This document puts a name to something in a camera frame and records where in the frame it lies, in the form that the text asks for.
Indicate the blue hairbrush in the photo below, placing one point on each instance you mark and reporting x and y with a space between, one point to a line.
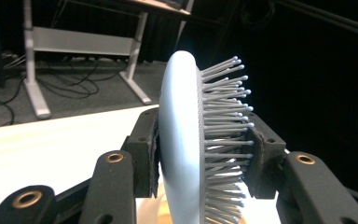
183 130

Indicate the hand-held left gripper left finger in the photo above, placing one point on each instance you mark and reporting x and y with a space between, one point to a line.
143 155

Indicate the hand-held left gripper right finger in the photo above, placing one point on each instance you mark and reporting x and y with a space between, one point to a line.
265 161

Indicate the grey metal desk frame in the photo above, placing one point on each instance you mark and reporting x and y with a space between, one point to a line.
80 42

